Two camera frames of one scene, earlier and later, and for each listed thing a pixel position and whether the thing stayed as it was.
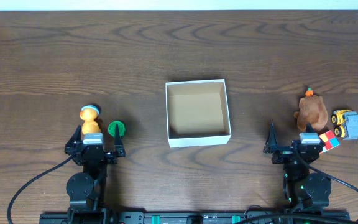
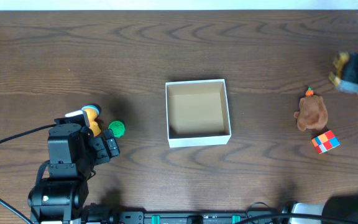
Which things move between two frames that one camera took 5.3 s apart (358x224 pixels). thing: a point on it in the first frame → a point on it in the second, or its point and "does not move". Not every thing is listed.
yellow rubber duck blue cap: [89, 113] does not move
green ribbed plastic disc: [112, 128] does not move
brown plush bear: [312, 110] does not move
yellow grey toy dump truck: [349, 124] → [335, 76]
